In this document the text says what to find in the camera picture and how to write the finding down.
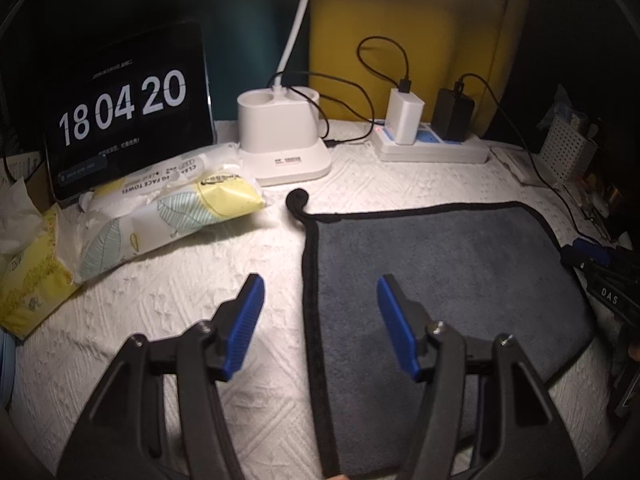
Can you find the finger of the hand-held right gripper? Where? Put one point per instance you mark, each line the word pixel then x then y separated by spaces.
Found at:
pixel 590 252

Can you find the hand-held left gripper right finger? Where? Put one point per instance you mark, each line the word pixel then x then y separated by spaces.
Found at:
pixel 397 325

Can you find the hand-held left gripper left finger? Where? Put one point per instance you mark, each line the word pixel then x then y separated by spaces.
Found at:
pixel 246 320

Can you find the grey towel with black edge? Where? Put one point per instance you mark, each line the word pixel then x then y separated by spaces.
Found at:
pixel 450 280

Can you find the leaf-print face towel pack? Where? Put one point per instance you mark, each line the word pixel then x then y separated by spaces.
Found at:
pixel 170 210

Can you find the white textured table cloth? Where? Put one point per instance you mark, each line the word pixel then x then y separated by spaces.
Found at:
pixel 190 285

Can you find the white perforated basket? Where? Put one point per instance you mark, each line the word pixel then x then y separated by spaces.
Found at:
pixel 562 147

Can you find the white flat packet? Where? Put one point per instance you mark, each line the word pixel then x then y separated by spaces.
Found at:
pixel 515 165

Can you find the white power strip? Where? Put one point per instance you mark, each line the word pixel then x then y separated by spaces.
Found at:
pixel 435 147

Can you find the white desk lamp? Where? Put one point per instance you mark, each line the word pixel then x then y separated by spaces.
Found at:
pixel 280 130

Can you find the black charger block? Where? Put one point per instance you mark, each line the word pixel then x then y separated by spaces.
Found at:
pixel 452 112

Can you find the white charger block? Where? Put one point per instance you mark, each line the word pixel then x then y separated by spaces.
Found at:
pixel 405 115

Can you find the yellow tissue pack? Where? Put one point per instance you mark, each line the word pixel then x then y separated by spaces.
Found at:
pixel 30 270

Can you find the black tablet showing clock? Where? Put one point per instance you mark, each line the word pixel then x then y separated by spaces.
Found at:
pixel 125 110

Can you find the yellow board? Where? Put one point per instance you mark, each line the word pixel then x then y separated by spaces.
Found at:
pixel 400 20

